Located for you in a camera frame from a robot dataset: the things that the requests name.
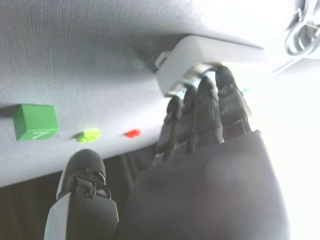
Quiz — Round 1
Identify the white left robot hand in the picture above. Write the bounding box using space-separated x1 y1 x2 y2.
43 64 292 240

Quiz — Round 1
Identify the white power strip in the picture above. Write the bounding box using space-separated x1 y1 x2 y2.
153 34 270 98

